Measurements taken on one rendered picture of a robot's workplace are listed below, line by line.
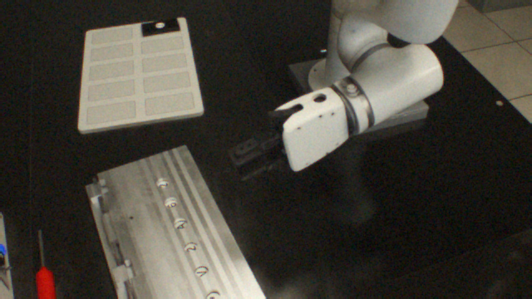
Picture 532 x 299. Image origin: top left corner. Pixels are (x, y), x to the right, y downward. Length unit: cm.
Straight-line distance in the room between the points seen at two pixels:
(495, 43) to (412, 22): 265
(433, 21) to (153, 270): 54
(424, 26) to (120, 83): 77
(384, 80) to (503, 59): 243
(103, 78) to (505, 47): 253
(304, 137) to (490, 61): 245
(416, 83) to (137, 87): 66
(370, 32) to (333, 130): 16
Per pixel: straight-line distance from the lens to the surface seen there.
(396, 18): 62
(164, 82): 116
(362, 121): 71
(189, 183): 89
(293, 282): 82
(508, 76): 299
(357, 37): 76
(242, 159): 68
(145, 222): 85
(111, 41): 134
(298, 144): 69
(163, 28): 134
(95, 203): 93
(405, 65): 74
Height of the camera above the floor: 161
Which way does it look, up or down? 45 degrees down
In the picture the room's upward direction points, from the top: straight up
